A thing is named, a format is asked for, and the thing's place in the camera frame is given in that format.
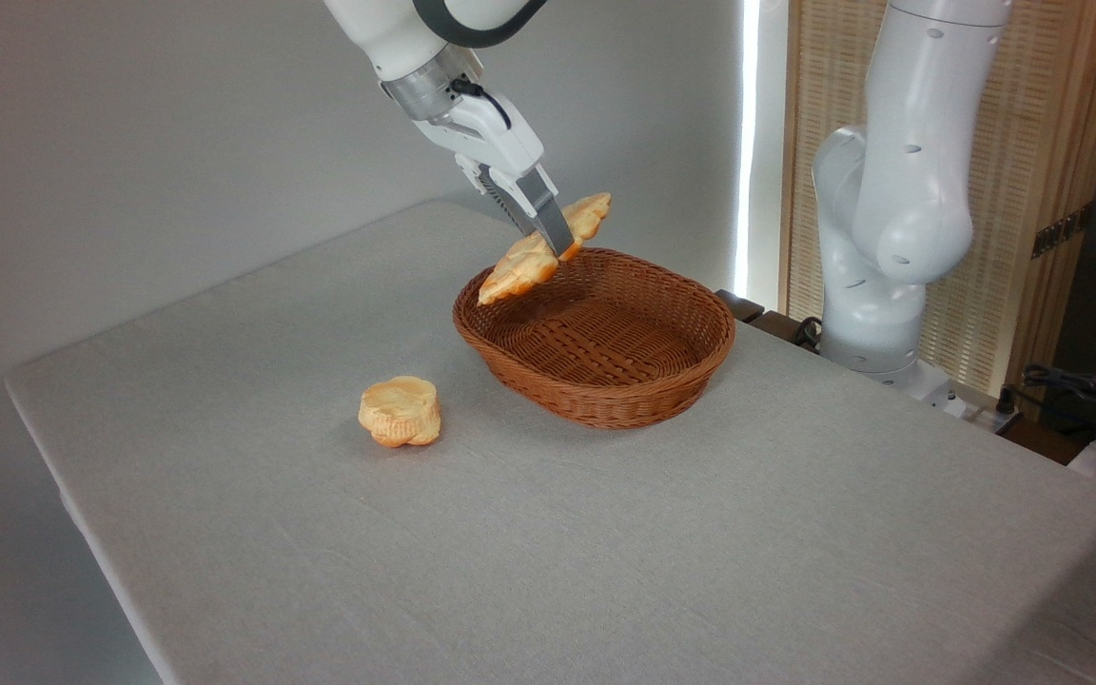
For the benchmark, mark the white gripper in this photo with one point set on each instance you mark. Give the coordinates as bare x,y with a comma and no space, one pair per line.
496,143

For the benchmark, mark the leaf-shaped bread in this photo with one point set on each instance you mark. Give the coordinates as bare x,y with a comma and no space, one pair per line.
519,271

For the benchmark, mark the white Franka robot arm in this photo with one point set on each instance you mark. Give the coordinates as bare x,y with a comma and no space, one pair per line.
919,143

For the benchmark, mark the brown wicker basket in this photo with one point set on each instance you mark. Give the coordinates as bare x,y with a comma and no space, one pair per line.
605,352

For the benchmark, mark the small round thick bread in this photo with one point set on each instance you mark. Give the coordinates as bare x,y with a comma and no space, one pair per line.
401,409

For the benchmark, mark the dark wooden furniture edge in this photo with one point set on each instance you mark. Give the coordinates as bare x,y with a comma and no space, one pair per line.
748,309

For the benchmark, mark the grey tablecloth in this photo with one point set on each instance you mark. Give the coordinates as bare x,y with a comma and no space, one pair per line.
700,571

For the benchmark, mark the wooden bamboo folding screen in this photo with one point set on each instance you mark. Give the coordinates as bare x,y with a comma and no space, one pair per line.
1052,124

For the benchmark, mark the metal screen hinge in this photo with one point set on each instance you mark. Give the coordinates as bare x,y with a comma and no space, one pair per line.
1062,231

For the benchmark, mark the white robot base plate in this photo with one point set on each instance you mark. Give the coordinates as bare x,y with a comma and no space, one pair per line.
933,390

